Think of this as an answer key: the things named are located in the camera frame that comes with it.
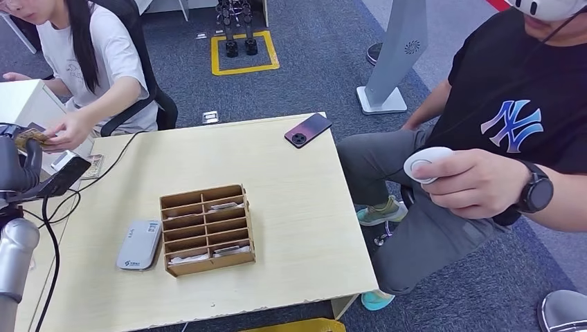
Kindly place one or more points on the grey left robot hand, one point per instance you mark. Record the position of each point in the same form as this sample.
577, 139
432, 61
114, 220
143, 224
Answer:
16, 167

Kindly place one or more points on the teal sneaker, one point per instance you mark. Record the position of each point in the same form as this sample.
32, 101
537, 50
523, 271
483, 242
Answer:
376, 301

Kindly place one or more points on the headset person's left hand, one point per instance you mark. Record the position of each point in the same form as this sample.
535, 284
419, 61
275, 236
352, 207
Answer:
481, 183

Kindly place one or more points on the black wristwatch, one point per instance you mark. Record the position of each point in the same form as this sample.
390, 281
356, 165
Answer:
536, 192

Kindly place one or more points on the wooden card organizer box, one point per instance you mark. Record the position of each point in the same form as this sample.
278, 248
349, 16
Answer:
215, 266

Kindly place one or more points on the grey card reader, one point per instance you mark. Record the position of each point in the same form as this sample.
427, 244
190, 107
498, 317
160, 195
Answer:
139, 245

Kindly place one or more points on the green sneaker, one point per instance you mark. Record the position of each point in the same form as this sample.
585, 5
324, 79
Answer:
383, 213

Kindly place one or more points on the black robot leg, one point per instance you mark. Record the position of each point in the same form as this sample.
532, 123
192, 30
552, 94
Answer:
229, 32
248, 30

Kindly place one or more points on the yellow floor tape square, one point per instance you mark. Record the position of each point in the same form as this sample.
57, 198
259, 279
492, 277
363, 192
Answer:
246, 69

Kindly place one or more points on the headset person's right forearm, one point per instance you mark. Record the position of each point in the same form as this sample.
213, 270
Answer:
433, 103

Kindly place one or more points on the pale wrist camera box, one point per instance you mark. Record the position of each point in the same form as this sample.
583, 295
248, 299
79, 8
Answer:
69, 174

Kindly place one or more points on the white furniture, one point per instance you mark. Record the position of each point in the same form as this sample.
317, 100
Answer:
167, 4

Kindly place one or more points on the person's left hand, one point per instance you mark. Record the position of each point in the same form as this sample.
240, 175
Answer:
73, 130

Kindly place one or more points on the person's left forearm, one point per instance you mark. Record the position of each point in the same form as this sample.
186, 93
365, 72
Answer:
119, 101

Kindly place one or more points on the white grey card in organizer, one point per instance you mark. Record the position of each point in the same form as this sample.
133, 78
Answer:
231, 251

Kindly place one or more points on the dark round floor object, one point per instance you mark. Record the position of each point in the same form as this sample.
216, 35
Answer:
374, 54

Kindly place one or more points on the white angled desk stand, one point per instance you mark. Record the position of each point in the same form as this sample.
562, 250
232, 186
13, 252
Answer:
27, 101

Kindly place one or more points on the small silver floor plate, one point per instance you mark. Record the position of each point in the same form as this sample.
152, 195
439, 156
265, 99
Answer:
201, 35

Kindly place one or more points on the dark purple smartphone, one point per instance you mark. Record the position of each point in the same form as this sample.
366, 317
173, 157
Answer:
308, 130

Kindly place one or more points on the black office chair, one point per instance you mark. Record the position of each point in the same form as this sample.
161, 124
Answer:
165, 110

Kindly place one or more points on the white handheld controller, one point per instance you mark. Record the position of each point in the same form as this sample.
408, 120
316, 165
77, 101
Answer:
424, 162

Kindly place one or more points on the headset person's left forearm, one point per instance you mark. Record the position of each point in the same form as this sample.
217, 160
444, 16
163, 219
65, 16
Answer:
568, 204

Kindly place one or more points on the yellowish room key card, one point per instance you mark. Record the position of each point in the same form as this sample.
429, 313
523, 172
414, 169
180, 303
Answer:
30, 137

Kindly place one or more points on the yellow object under desk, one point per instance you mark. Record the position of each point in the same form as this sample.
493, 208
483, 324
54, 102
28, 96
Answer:
307, 326

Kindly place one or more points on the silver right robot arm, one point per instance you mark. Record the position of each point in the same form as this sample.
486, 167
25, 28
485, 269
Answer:
565, 311

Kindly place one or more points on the silver floor socket plate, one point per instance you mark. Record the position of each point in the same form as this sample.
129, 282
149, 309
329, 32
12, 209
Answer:
210, 117

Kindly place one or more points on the headset person's right hand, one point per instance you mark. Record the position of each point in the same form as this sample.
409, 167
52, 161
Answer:
412, 125

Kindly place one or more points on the white VR headset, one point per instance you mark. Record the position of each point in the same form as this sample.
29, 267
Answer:
550, 7

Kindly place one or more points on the person's right hand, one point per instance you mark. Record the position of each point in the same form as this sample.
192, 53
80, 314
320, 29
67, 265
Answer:
17, 77

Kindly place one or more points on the person with VR headset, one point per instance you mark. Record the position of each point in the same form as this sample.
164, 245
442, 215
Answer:
504, 78

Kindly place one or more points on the white kiosk stand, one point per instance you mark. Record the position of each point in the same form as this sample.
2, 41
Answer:
401, 50

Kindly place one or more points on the person's right forearm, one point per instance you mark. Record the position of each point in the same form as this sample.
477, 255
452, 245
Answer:
50, 86

